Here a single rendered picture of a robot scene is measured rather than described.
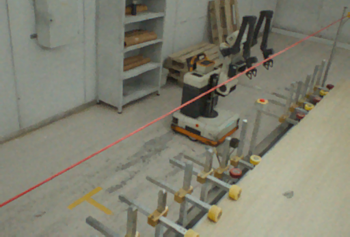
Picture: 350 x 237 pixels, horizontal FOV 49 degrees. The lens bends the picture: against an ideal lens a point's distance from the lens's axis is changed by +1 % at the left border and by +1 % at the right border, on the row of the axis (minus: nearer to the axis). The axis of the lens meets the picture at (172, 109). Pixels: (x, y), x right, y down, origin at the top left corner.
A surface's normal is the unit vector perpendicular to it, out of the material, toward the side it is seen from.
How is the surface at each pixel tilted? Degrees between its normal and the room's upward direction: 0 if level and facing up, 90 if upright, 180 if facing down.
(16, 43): 90
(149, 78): 90
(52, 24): 90
